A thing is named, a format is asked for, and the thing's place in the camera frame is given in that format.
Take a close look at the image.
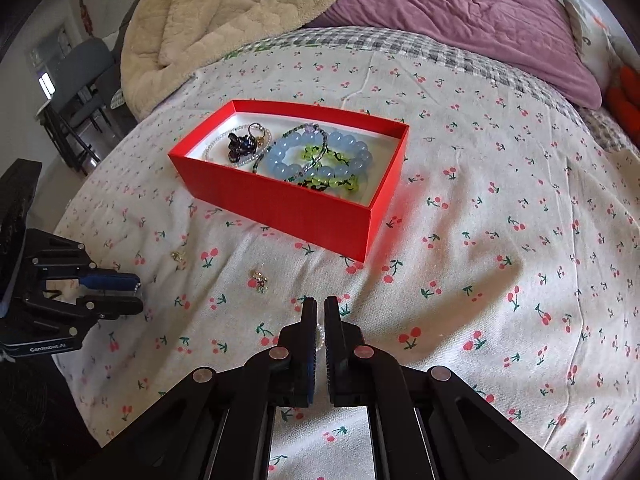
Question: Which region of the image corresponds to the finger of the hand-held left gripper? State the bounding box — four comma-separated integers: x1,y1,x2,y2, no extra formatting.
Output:
29,242,142,294
22,295,145,334

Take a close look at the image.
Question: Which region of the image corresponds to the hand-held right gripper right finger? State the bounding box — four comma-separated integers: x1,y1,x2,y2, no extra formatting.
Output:
324,296,576,480

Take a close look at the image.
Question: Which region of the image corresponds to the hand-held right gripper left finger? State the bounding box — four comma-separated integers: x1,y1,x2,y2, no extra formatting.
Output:
102,296,318,480

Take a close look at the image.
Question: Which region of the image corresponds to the red cardboard box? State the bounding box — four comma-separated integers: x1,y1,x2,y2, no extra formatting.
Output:
167,100,411,264

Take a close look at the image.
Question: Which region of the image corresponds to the clear crystal bead bracelet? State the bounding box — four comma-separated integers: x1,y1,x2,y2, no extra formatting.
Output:
202,125,273,163

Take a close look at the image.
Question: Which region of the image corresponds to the dark bead bracelet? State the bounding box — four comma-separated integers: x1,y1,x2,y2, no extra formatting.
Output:
225,130,261,166

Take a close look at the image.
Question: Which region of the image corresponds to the green bead bracelet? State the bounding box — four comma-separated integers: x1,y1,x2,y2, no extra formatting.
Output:
300,145,362,195

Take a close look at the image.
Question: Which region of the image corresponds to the pale blue bead bracelet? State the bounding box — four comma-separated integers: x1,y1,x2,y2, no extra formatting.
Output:
264,129,375,183

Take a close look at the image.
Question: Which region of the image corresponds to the grey chair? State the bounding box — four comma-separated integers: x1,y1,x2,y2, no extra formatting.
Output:
42,37,126,176

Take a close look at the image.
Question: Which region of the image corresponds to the cherry print bedsheet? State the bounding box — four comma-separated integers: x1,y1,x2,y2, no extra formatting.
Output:
52,45,640,480

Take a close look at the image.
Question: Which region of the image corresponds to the beige fleece blanket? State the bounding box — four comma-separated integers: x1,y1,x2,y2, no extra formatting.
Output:
120,0,421,118

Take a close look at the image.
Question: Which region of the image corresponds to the grey checked cloth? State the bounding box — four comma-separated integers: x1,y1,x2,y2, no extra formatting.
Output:
220,25,640,153

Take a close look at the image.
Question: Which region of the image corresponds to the purple quilt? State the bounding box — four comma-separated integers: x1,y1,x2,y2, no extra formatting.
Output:
305,0,603,110

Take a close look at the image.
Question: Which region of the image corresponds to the orange plush toy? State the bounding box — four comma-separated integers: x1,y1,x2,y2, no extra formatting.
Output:
605,65,640,133

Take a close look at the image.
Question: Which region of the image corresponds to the white printed pillow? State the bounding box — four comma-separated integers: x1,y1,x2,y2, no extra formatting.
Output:
556,0,633,93

